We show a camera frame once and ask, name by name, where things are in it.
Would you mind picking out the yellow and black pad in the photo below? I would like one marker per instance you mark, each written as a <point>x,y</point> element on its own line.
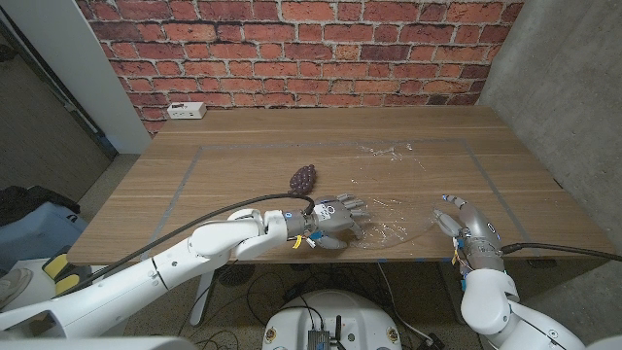
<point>56,265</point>

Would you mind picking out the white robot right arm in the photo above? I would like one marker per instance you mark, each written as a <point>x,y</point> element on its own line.
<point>491,301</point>

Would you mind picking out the clear plastic wrap sheet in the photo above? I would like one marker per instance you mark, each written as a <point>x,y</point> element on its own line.
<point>393,219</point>

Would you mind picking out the black floor adapter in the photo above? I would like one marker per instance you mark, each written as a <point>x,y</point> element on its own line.
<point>435,341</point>

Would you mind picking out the dark brown pinecone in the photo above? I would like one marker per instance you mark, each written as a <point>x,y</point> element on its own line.
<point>302,179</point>

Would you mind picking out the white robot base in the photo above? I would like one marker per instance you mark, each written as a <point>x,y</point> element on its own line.
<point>335,311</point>

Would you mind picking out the white box with grey disc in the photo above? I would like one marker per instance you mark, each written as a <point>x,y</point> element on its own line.
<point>39,289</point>

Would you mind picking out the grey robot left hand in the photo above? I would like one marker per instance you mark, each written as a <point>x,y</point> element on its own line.
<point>335,219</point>

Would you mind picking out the black antenna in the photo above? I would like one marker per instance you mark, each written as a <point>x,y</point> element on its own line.
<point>338,328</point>

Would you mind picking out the black cloth bundle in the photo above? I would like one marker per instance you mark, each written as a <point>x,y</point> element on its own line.
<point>24,199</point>

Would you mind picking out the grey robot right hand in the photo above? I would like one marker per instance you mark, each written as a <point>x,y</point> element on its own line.
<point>476,223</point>

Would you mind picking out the grey electronics box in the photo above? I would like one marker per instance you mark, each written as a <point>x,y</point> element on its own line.
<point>318,339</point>

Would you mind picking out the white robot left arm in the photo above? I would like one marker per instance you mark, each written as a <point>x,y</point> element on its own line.
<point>121,291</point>

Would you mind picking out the white power strip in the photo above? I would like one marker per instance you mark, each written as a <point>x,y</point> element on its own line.
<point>186,110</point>

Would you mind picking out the grey table leg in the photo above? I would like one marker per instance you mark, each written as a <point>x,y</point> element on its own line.
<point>449,282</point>

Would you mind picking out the white table leg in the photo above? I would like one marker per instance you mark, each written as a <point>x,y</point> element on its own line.
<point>201,301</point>

